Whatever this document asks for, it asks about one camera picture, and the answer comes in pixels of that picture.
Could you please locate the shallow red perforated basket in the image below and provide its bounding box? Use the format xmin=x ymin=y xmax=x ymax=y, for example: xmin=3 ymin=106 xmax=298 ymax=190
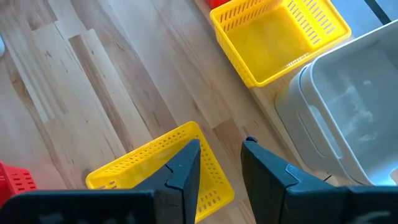
xmin=0 ymin=161 xmax=38 ymax=208

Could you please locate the shallow yellow perforated basket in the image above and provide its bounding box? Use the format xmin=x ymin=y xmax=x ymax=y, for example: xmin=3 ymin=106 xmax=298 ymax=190
xmin=85 ymin=121 xmax=236 ymax=223

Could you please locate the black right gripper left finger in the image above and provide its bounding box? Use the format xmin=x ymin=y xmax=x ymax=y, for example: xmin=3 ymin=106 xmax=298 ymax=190
xmin=0 ymin=139 xmax=201 ymax=224

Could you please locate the large yellow slotted basket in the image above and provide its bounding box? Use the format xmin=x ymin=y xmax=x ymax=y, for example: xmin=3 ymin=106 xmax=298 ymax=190
xmin=210 ymin=0 xmax=352 ymax=89

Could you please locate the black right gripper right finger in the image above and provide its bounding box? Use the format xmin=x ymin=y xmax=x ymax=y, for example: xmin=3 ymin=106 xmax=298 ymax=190
xmin=241 ymin=136 xmax=398 ymax=224

